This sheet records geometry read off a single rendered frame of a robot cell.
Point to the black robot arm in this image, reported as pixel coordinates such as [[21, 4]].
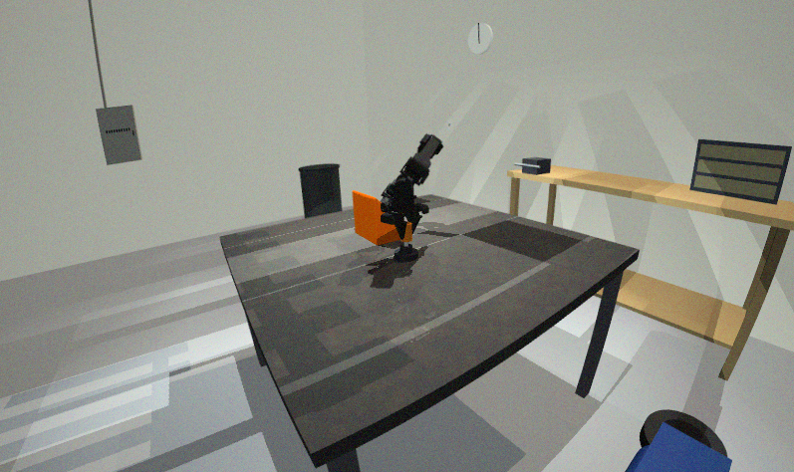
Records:
[[415, 170]]

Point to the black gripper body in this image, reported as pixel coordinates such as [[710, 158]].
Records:
[[405, 207]]

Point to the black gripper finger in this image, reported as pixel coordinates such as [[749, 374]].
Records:
[[413, 220], [401, 229]]

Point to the orange knob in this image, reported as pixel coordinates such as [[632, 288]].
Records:
[[408, 233]]

